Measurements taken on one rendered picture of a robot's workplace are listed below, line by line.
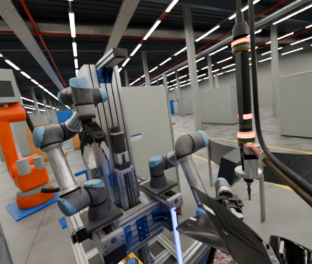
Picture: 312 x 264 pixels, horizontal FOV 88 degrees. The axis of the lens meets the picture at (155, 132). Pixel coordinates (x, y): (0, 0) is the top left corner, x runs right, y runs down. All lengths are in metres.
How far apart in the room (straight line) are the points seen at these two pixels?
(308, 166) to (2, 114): 4.78
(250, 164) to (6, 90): 4.11
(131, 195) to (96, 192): 0.37
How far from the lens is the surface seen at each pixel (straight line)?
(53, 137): 1.09
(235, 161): 1.25
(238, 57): 0.50
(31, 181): 4.23
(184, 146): 0.95
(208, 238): 0.72
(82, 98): 0.71
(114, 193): 1.41
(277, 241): 0.65
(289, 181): 0.32
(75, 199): 1.06
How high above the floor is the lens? 1.68
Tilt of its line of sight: 9 degrees down
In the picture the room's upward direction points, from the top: 8 degrees counter-clockwise
